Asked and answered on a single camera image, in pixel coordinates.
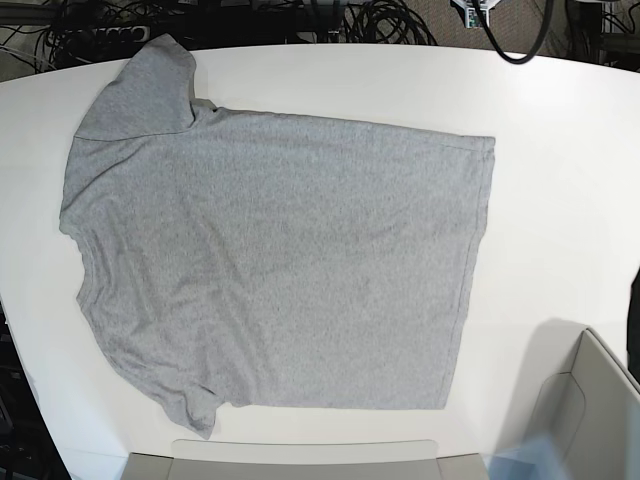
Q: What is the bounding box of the black power strip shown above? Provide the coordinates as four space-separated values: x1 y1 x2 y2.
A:
64 25 151 47

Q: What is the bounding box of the beige box at right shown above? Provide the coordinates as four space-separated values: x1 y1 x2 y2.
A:
526 329 639 479

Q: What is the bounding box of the blue blurred object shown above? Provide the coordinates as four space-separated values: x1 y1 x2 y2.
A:
484 435 570 480

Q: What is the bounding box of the beige box at bottom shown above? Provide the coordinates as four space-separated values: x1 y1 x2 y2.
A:
122 440 489 479

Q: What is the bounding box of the black cable bundle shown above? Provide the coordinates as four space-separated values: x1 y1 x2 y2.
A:
299 0 439 47

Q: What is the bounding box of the thick black looped cable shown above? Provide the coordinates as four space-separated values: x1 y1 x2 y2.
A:
472 0 556 65

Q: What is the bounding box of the beige box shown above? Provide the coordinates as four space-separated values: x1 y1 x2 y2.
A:
526 329 639 479
122 440 489 479

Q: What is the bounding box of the grey T-shirt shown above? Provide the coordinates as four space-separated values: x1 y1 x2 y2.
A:
59 35 495 438

